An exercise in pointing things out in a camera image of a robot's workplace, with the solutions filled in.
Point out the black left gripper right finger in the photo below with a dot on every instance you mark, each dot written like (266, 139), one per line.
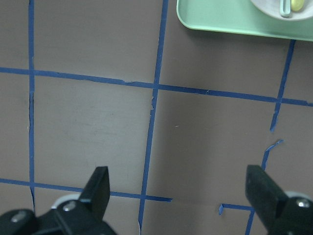
(281, 212)

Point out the white round plate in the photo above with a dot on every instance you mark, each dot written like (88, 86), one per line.
(271, 8)

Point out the light green plastic spoon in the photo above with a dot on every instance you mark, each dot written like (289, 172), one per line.
(285, 8)

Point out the light green plastic tray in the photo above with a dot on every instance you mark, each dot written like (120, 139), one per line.
(239, 17)

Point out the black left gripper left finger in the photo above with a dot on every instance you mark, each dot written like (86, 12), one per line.
(84, 216)

